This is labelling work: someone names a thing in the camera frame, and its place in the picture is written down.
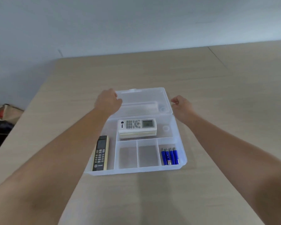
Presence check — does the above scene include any black and gold remote control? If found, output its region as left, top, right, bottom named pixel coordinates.
left=92, top=135, right=110, bottom=172

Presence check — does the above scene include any person's left forearm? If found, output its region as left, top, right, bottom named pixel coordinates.
left=0, top=107, right=113, bottom=225

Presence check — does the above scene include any beige bag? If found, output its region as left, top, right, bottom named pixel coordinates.
left=0, top=104, right=24, bottom=125

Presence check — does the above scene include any clear plastic storage box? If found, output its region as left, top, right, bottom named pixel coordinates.
left=84, top=114, right=188, bottom=176

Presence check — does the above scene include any person's right forearm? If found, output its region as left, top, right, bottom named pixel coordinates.
left=179, top=112, right=281, bottom=225

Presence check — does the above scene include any clear plastic box lid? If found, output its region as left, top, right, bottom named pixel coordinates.
left=111, top=87, right=173, bottom=119

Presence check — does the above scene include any cream remote control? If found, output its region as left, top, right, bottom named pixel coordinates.
left=119, top=129, right=157, bottom=139

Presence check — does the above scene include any black bag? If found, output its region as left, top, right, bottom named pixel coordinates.
left=0, top=119, right=15, bottom=158

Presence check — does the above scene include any white remote control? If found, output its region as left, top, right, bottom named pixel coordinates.
left=118, top=118, right=157, bottom=134

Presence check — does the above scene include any person's right hand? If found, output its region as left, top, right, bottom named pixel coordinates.
left=170, top=95, right=195, bottom=125

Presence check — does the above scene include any person's left hand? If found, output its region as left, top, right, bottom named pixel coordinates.
left=94, top=88, right=123, bottom=118

